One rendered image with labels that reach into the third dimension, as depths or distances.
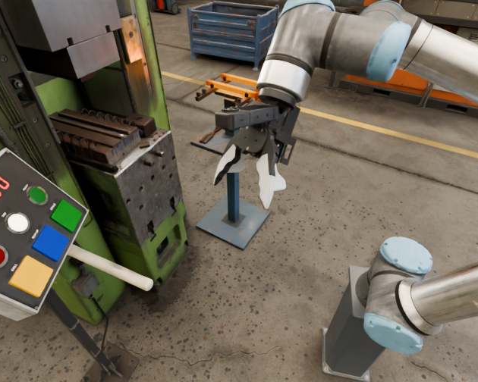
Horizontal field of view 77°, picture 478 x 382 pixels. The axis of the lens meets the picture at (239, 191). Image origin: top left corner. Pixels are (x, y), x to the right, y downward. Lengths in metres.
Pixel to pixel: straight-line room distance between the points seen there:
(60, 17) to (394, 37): 0.88
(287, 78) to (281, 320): 1.48
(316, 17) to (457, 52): 0.27
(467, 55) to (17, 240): 1.03
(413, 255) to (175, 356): 1.23
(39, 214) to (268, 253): 1.45
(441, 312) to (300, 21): 0.73
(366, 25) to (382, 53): 0.05
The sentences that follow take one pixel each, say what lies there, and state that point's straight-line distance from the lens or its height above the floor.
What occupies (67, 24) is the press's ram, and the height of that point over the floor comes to 1.42.
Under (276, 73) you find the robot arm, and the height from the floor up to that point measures 1.45.
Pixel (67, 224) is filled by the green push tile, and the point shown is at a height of 1.00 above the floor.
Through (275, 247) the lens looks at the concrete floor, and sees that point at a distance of 2.08.
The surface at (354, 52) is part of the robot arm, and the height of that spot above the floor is 1.49.
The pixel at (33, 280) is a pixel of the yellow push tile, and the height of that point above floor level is 1.01.
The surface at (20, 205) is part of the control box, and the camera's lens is 0.95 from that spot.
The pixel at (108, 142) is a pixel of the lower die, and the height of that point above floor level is 0.99.
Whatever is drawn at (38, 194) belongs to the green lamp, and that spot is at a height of 1.09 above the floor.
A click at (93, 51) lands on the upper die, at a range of 1.18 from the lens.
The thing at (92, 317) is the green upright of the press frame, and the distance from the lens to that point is 1.88.
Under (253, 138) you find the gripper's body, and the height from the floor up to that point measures 1.36.
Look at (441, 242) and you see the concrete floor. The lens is 2.51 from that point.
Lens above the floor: 1.64
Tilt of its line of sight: 42 degrees down
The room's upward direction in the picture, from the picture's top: straight up
